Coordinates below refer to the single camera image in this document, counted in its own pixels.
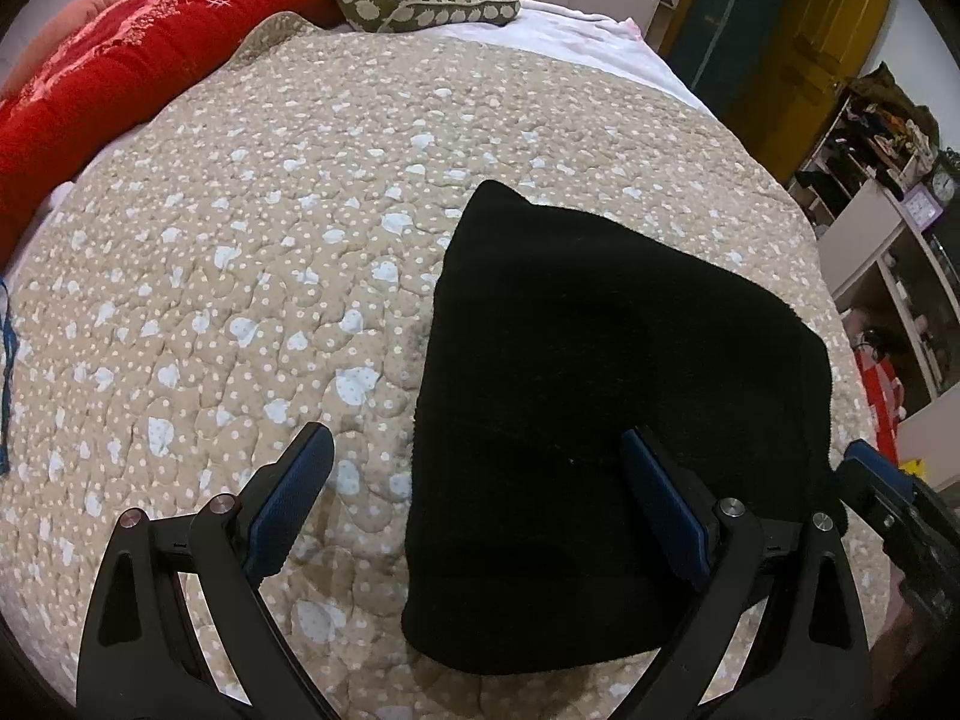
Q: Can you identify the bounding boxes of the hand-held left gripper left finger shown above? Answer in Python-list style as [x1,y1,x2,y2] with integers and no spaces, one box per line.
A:
[75,424,342,720]

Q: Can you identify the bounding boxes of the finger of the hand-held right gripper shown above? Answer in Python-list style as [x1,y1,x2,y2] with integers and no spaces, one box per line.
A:
[835,439,917,533]

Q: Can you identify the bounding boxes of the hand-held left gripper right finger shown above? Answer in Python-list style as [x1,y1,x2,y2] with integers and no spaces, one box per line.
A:
[619,426,871,720]

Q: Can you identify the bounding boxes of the black pants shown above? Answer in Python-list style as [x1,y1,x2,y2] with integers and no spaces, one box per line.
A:
[401,180,848,676]

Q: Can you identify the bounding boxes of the red printed box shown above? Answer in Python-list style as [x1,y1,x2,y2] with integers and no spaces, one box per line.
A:
[859,349,901,458]

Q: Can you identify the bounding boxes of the white cluttered shelf unit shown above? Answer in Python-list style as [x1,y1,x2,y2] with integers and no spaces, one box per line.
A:
[787,64,960,466]

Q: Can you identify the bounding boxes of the purple clock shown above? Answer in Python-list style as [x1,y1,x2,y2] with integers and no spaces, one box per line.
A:
[904,191,942,230]

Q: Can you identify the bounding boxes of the beige quilted dotted blanket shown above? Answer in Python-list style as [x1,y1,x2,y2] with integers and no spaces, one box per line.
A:
[0,11,901,720]

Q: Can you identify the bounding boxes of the black round clock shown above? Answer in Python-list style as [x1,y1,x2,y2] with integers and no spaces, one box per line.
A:
[926,154,960,205]

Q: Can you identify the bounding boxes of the yellow wooden door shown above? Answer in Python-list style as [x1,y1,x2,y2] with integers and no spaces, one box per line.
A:
[742,0,893,181]

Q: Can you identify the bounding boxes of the red embroidered quilt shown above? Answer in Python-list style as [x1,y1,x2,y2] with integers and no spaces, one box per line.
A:
[0,0,458,263]

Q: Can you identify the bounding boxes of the teal curtain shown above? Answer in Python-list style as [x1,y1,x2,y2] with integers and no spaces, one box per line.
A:
[667,0,811,113]

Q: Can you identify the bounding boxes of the white bed sheet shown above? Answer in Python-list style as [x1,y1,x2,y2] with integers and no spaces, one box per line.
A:
[442,0,721,121]

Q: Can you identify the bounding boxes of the pink pillow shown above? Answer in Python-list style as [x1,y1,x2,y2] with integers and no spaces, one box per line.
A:
[15,0,143,65]

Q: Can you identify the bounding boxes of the blue cord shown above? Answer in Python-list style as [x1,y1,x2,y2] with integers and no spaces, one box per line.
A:
[0,277,20,473]

